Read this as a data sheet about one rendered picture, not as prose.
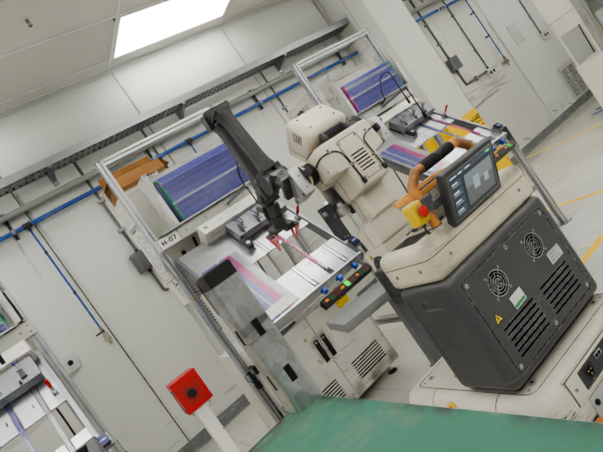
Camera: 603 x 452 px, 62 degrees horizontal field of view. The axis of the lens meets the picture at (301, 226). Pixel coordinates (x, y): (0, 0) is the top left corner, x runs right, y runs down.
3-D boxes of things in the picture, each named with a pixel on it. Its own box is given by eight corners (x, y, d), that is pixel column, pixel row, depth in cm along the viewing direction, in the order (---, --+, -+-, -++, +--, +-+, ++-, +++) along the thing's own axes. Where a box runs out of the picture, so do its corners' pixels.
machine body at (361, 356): (405, 364, 290) (345, 276, 288) (321, 453, 256) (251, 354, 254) (349, 365, 347) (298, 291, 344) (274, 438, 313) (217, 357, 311)
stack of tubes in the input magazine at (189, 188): (254, 177, 295) (228, 139, 294) (183, 221, 271) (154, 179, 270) (248, 183, 306) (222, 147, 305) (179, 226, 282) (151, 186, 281)
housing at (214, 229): (275, 209, 301) (272, 190, 292) (210, 253, 278) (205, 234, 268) (266, 204, 306) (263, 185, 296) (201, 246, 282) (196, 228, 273)
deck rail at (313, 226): (363, 259, 264) (363, 251, 260) (361, 261, 263) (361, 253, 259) (273, 204, 304) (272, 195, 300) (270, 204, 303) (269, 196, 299)
